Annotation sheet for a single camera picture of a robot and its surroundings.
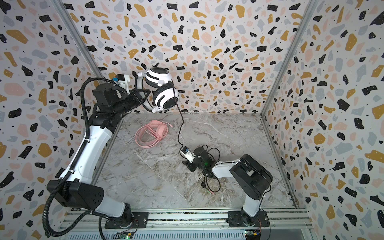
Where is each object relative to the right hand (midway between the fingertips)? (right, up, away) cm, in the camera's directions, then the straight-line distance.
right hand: (183, 156), depth 89 cm
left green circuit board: (-25, -34, -19) cm, 46 cm away
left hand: (-12, +35, -23) cm, 44 cm away
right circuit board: (+35, -34, -18) cm, 52 cm away
